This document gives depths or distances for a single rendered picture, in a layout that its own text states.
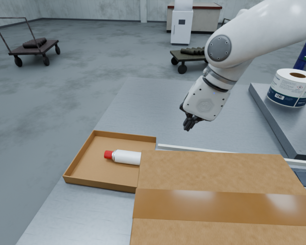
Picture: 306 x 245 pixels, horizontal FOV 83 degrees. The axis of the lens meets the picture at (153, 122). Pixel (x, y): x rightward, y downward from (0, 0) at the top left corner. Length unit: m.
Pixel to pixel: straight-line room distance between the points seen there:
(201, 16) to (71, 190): 7.40
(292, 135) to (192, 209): 0.75
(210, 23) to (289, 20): 7.41
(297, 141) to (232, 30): 0.70
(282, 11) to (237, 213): 0.32
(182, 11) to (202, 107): 5.35
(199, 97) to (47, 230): 0.58
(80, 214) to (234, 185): 0.48
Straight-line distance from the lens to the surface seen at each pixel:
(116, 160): 0.71
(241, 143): 0.91
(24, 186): 2.00
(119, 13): 10.72
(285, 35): 0.37
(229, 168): 0.38
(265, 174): 0.41
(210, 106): 0.50
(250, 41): 0.36
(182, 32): 5.85
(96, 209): 0.66
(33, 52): 4.66
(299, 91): 1.20
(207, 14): 7.70
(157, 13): 10.28
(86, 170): 0.75
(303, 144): 0.98
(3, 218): 1.90
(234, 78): 0.46
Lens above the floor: 1.40
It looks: 38 degrees down
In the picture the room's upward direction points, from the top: straight up
